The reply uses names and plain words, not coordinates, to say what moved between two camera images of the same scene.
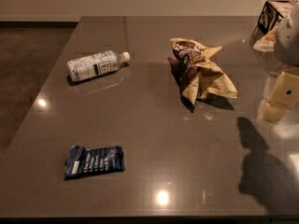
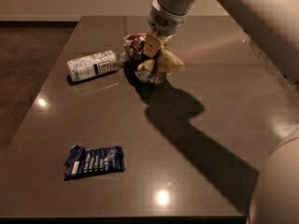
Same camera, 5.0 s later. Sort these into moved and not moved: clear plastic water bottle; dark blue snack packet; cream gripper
Moved: cream gripper
Not moved: clear plastic water bottle; dark blue snack packet
